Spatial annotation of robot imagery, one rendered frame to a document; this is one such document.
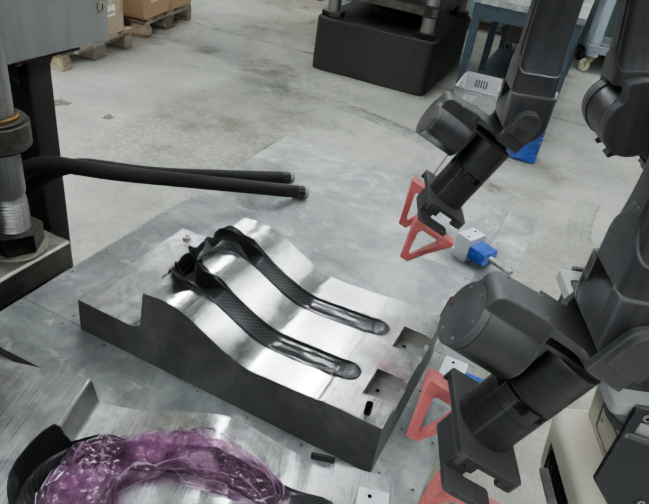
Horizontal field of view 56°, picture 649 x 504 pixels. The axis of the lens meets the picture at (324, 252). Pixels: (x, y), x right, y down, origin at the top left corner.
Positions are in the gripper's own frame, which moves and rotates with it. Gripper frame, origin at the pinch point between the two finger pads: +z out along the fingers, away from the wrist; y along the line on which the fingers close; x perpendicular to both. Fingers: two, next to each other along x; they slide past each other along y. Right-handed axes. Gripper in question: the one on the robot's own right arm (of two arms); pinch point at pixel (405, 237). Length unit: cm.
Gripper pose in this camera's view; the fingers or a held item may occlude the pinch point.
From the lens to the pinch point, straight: 95.6
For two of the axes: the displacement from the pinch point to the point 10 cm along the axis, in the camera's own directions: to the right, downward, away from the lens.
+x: 8.2, 5.1, 2.5
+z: -5.6, 6.7, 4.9
